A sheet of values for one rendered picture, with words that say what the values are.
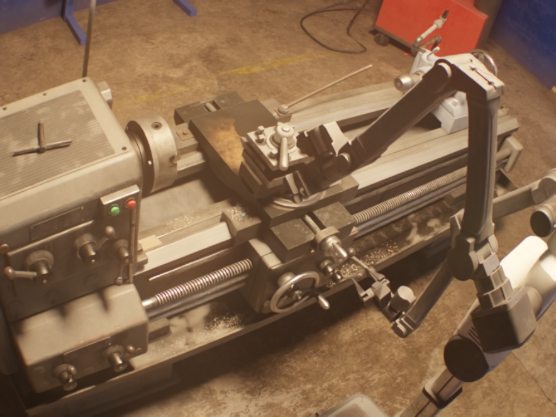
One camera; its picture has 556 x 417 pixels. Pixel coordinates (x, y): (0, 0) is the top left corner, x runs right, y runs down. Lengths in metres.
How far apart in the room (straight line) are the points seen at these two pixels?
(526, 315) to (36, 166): 1.31
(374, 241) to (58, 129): 1.72
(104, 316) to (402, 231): 1.63
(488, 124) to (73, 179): 1.08
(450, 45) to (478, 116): 3.93
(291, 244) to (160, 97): 2.13
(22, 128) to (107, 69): 2.62
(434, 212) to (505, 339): 2.07
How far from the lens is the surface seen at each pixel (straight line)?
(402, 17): 5.20
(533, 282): 1.43
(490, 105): 1.18
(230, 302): 2.67
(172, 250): 2.22
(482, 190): 1.25
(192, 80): 4.38
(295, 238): 2.30
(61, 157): 1.78
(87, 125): 1.88
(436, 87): 1.20
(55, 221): 1.74
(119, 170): 1.78
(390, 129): 1.35
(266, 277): 2.34
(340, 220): 2.40
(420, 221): 3.25
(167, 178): 2.10
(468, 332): 1.64
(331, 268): 2.50
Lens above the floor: 2.54
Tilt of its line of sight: 45 degrees down
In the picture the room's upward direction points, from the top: 18 degrees clockwise
